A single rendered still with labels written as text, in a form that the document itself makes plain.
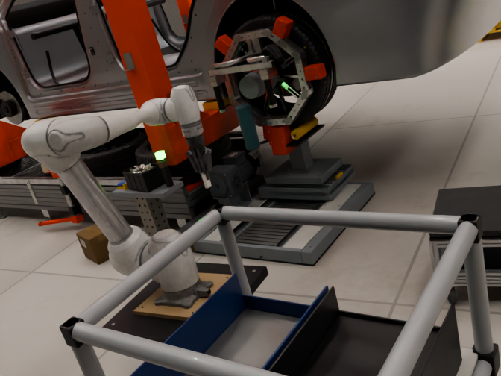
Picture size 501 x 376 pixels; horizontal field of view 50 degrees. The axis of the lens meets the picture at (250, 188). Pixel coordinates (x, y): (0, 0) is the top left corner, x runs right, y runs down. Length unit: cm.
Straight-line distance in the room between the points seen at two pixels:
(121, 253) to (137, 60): 123
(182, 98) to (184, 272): 70
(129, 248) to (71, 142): 55
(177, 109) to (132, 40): 86
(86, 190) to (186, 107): 53
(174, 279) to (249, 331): 107
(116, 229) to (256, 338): 121
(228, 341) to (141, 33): 222
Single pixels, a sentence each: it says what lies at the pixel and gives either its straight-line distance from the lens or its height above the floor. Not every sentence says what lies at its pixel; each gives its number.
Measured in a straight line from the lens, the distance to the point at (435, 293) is 69.
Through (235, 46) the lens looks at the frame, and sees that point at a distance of 312.
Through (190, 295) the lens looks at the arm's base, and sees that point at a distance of 213.
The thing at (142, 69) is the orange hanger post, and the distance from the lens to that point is 302.
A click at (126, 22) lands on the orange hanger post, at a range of 301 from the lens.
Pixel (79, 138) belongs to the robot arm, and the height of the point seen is 106.
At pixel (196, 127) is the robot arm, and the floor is 88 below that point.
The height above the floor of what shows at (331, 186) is 16.
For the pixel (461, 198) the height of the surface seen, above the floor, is 34.
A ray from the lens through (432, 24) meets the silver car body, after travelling 276.
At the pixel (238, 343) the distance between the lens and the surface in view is 102.
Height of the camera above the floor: 139
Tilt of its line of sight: 21 degrees down
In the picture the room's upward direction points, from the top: 15 degrees counter-clockwise
